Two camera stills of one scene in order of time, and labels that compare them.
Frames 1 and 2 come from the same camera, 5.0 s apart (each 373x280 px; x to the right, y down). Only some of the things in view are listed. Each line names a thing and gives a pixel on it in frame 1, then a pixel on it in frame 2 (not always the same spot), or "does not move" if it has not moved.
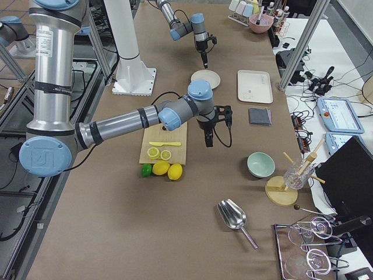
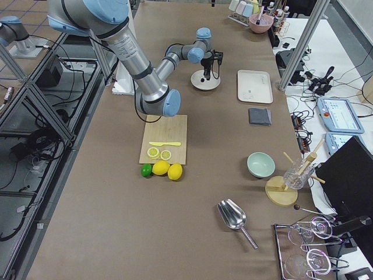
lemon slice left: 153,153 does not move
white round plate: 211,76 does not move
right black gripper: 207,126 to 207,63
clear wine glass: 320,227 does not move
